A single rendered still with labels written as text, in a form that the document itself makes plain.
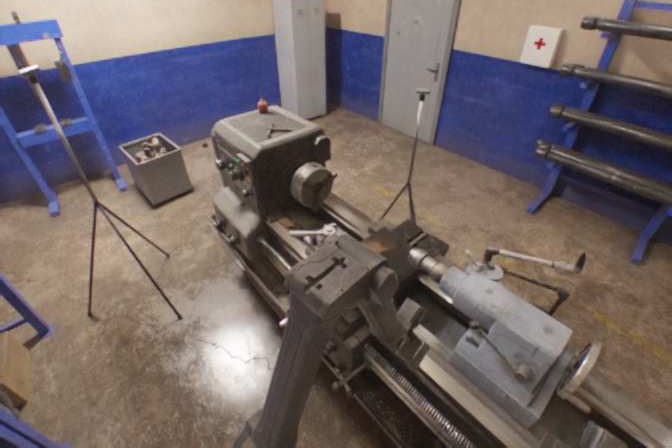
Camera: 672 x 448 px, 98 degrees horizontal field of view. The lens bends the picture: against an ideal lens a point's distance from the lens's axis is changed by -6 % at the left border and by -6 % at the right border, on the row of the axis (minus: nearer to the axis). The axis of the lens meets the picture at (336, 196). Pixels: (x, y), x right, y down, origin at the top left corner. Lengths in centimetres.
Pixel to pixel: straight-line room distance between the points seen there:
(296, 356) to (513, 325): 94
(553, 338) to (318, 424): 143
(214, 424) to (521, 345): 174
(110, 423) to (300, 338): 221
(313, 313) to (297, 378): 11
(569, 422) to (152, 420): 214
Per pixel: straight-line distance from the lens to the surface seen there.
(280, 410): 54
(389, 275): 43
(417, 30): 481
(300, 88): 531
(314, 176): 177
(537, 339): 128
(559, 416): 171
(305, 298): 40
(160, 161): 375
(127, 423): 254
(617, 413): 168
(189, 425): 238
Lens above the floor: 212
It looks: 36 degrees down
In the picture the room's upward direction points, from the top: straight up
